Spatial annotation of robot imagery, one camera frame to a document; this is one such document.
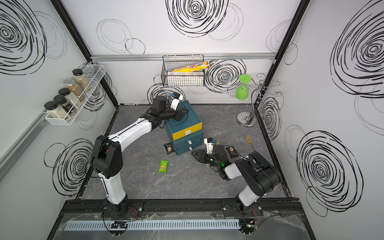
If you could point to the chrome glass holder stand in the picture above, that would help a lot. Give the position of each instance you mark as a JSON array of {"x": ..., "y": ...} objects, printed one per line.
[{"x": 268, "y": 108}]

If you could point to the teal bottom drawer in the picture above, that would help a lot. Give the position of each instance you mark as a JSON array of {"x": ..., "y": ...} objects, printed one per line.
[{"x": 189, "y": 147}]

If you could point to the black cookie packet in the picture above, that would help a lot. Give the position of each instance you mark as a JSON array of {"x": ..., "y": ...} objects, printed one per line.
[
  {"x": 233, "y": 152},
  {"x": 169, "y": 148}
]

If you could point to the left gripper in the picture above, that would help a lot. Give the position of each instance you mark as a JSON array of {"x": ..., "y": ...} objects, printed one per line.
[{"x": 178, "y": 113}]

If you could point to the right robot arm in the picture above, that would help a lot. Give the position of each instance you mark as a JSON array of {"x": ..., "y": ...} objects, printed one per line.
[{"x": 259, "y": 174}]

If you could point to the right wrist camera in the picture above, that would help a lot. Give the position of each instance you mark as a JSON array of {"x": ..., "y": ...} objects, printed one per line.
[{"x": 209, "y": 142}]

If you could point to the spice jar white contents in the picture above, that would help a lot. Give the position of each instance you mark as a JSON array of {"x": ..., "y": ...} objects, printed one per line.
[{"x": 71, "y": 97}]

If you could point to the green plastic wine glass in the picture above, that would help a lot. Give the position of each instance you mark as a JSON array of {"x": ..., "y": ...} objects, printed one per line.
[{"x": 243, "y": 90}]

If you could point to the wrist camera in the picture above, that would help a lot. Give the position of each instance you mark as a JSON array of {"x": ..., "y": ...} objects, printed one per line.
[
  {"x": 209, "y": 142},
  {"x": 176, "y": 99}
]

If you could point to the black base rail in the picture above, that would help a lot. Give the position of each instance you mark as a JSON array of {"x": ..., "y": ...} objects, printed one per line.
[{"x": 141, "y": 208}]

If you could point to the spice jar light powder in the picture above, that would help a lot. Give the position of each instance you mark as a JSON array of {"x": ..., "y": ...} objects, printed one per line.
[{"x": 55, "y": 110}]

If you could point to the teal drawer cabinet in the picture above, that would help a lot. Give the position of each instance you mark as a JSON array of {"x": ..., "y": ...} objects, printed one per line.
[{"x": 190, "y": 119}]

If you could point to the white cable duct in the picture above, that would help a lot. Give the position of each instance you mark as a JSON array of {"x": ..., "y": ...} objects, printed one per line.
[{"x": 114, "y": 226}]

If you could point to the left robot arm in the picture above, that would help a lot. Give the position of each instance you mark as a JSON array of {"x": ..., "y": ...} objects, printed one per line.
[{"x": 107, "y": 157}]

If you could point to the spice jar dark contents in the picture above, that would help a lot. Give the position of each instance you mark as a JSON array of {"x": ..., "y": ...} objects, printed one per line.
[{"x": 65, "y": 104}]

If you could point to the white spice rack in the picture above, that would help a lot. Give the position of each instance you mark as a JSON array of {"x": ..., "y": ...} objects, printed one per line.
[{"x": 94, "y": 100}]

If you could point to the spice jar brown contents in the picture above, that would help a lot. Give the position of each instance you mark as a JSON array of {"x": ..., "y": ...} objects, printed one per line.
[{"x": 75, "y": 88}]

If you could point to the yellow snack tube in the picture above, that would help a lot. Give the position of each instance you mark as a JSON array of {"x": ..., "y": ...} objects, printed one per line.
[{"x": 193, "y": 68}]

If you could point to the gold fork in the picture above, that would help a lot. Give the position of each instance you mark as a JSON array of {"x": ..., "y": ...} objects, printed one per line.
[{"x": 249, "y": 140}]

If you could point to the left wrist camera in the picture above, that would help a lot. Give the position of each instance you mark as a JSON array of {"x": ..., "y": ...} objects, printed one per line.
[{"x": 176, "y": 99}]

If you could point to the wire wall basket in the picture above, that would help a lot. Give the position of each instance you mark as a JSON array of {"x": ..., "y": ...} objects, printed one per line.
[{"x": 172, "y": 62}]

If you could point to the spice jar tan contents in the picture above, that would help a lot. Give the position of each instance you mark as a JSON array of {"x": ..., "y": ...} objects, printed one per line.
[{"x": 81, "y": 79}]

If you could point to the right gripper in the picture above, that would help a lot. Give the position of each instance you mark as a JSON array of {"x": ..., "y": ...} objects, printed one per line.
[{"x": 200, "y": 157}]

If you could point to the yellow top drawer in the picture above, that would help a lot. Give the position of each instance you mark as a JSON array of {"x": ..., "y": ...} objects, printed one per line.
[{"x": 186, "y": 131}]

